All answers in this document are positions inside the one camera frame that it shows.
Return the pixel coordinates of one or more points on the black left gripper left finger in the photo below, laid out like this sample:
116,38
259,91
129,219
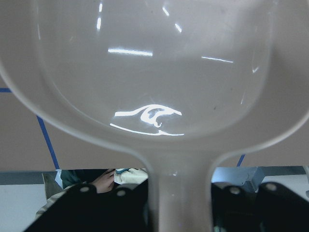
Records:
82,209

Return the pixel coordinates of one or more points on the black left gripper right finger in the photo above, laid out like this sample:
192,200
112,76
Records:
273,208

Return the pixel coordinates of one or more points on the beige plastic dustpan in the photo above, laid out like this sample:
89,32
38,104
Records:
179,84

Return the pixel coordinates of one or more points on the person hand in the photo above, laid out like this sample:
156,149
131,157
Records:
105,182

